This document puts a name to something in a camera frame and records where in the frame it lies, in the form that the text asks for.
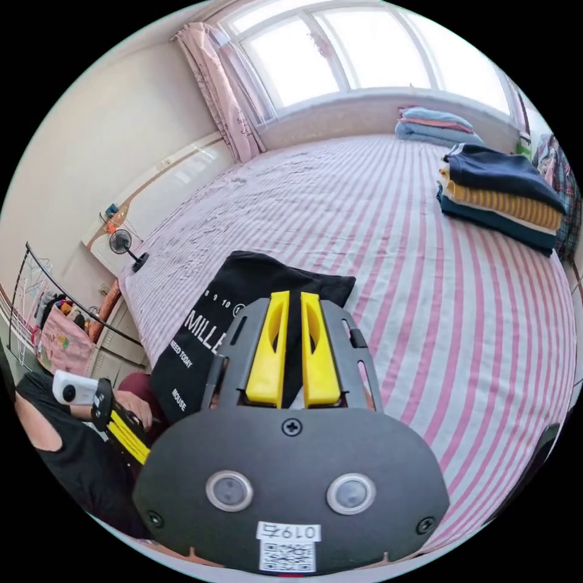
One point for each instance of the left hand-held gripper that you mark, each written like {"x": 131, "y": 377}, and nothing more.
{"x": 103, "y": 401}

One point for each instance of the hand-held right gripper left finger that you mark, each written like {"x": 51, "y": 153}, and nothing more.
{"x": 266, "y": 360}

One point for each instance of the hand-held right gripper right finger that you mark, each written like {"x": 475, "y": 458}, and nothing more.
{"x": 321, "y": 364}

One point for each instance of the black shirt with white print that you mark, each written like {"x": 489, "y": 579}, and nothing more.
{"x": 255, "y": 278}

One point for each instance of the person's left forearm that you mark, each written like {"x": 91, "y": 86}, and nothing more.
{"x": 83, "y": 412}

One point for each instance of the person's left hand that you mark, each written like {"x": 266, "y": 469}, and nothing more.
{"x": 133, "y": 403}

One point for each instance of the person's body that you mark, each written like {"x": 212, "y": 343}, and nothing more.
{"x": 77, "y": 460}

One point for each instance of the pink bag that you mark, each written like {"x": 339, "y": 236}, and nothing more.
{"x": 64, "y": 341}

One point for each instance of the bed with pink striped sheet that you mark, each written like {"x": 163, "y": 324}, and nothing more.
{"x": 364, "y": 218}

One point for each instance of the black clothes rack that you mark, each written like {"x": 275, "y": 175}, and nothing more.
{"x": 34, "y": 278}

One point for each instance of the small black fan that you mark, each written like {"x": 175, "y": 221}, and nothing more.
{"x": 121, "y": 242}

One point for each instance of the white cupboard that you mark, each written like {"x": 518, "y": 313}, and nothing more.
{"x": 182, "y": 173}

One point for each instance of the pile of clothes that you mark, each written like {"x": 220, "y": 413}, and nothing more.
{"x": 501, "y": 191}

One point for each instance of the stack of folded blankets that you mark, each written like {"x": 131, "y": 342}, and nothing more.
{"x": 432, "y": 125}

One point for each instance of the pink curtain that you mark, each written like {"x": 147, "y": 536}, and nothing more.
{"x": 218, "y": 86}

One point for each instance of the heap of plaid clothes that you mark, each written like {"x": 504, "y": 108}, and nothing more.
{"x": 558, "y": 177}

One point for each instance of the window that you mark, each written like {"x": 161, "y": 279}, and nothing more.
{"x": 364, "y": 50}

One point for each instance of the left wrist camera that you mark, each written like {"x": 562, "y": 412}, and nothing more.
{"x": 73, "y": 390}

